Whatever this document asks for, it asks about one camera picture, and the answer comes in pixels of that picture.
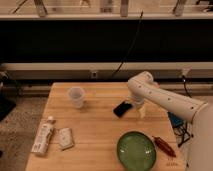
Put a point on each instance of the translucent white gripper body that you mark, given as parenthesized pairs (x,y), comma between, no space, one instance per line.
(142,110)

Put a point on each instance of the black eraser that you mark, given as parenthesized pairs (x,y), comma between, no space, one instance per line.
(122,108)

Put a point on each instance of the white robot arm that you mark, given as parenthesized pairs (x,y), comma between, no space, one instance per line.
(198,113)

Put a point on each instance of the green ceramic bowl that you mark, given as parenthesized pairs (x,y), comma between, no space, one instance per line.
(136,151)

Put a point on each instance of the translucent white cup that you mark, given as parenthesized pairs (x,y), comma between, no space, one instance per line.
(76,96)

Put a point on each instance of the blue connector box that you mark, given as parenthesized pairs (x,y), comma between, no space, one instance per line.
(175,121)

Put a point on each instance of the red chili pepper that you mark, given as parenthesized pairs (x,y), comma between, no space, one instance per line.
(164,146)

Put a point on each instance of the small white packet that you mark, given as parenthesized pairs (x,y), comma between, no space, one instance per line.
(65,138)

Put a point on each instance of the white squeeze tube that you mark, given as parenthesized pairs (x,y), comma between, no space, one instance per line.
(43,137)

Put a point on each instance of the white wall outlet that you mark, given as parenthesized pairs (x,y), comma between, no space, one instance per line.
(94,74)

